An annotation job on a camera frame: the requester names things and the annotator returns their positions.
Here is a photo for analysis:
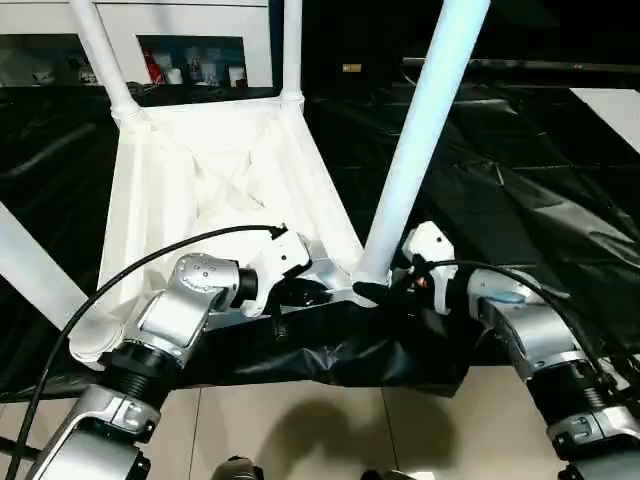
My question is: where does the white cabinet with glass doors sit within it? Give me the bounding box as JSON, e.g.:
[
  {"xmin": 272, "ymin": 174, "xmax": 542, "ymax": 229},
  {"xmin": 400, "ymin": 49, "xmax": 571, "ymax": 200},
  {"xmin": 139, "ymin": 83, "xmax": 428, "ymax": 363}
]
[{"xmin": 0, "ymin": 0, "xmax": 276, "ymax": 91}]

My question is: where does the black furniture with gold label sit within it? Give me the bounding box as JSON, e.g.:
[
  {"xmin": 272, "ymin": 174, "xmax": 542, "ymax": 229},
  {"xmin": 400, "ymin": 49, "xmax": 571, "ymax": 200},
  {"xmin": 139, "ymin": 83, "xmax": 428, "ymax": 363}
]
[{"xmin": 300, "ymin": 0, "xmax": 640, "ymax": 91}]

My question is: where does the black mat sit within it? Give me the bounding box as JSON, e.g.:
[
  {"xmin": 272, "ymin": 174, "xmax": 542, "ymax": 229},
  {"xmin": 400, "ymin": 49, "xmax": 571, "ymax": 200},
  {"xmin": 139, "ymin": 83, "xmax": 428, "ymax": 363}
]
[{"xmin": 0, "ymin": 82, "xmax": 640, "ymax": 401}]

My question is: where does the white plastic table leg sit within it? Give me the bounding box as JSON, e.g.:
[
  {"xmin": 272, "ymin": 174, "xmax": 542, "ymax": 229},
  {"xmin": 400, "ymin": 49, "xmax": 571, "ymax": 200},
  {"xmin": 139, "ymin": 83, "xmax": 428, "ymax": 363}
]
[
  {"xmin": 68, "ymin": 0, "xmax": 146, "ymax": 126},
  {"xmin": 280, "ymin": 0, "xmax": 306, "ymax": 109},
  {"xmin": 355, "ymin": 0, "xmax": 491, "ymax": 286},
  {"xmin": 0, "ymin": 200, "xmax": 96, "ymax": 331}
]

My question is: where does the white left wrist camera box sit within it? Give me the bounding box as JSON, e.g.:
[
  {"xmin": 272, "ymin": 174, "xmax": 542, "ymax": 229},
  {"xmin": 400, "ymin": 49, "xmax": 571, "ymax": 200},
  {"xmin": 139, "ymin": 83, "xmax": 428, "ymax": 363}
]
[{"xmin": 240, "ymin": 230, "xmax": 313, "ymax": 319}]

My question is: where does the white plastic table top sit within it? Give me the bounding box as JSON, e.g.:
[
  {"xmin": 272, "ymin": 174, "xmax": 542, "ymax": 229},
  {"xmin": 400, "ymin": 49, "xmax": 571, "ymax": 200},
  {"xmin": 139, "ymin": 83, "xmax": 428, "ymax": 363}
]
[{"xmin": 68, "ymin": 95, "xmax": 386, "ymax": 363}]

